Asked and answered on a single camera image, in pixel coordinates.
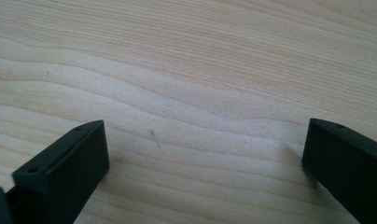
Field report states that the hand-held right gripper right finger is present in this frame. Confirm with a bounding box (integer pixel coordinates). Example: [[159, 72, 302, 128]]
[[301, 118, 377, 224]]

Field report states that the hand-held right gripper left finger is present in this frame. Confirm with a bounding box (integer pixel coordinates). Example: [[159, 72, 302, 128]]
[[5, 119, 111, 224]]

